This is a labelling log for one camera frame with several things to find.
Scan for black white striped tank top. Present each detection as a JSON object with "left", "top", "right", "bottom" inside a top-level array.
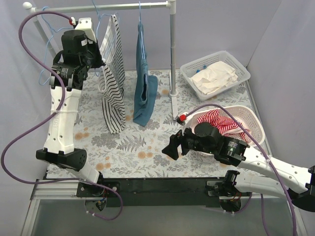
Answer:
[{"left": 98, "top": 14, "right": 126, "bottom": 134}]

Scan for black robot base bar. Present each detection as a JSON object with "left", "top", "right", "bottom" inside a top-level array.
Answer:
[{"left": 76, "top": 176, "right": 250, "bottom": 212}]

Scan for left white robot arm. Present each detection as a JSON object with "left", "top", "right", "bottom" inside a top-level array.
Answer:
[{"left": 36, "top": 29, "right": 105, "bottom": 197}]

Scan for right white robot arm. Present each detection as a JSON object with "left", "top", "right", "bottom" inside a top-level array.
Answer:
[{"left": 162, "top": 122, "right": 315, "bottom": 212}]

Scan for blue hanger holding garment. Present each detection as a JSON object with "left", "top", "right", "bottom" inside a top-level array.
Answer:
[{"left": 138, "top": 0, "right": 143, "bottom": 40}]

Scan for red white striped garment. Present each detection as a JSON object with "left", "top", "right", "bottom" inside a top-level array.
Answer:
[{"left": 197, "top": 109, "right": 252, "bottom": 143}]

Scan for floral table cloth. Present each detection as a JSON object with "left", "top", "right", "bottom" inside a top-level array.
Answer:
[{"left": 46, "top": 69, "right": 270, "bottom": 178}]

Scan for white plastic laundry basket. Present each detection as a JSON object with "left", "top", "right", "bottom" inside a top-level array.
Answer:
[{"left": 191, "top": 105, "right": 265, "bottom": 145}]

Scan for blue hanging garment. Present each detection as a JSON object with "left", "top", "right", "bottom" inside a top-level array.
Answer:
[{"left": 133, "top": 23, "right": 158, "bottom": 127}]

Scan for cream white cloth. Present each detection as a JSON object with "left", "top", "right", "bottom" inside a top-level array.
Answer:
[{"left": 190, "top": 61, "right": 238, "bottom": 95}]

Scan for grey white clothes rack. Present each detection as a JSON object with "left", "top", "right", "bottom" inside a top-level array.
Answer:
[{"left": 18, "top": 0, "right": 178, "bottom": 118}]

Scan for white basket at back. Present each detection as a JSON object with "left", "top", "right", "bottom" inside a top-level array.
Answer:
[{"left": 180, "top": 51, "right": 251, "bottom": 101}]

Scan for small blue object in basket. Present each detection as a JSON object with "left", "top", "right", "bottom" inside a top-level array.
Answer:
[{"left": 196, "top": 65, "right": 207, "bottom": 73}]

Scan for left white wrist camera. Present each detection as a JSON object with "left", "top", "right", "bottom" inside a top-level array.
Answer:
[{"left": 75, "top": 17, "right": 97, "bottom": 42}]

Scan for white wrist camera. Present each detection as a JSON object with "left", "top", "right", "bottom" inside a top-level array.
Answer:
[
  {"left": 177, "top": 112, "right": 195, "bottom": 132},
  {"left": 75, "top": 17, "right": 97, "bottom": 42}
]

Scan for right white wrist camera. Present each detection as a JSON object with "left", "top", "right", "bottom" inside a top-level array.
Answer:
[{"left": 177, "top": 112, "right": 195, "bottom": 132}]

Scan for light blue wire hanger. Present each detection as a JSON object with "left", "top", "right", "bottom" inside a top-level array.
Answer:
[{"left": 38, "top": 6, "right": 64, "bottom": 85}]

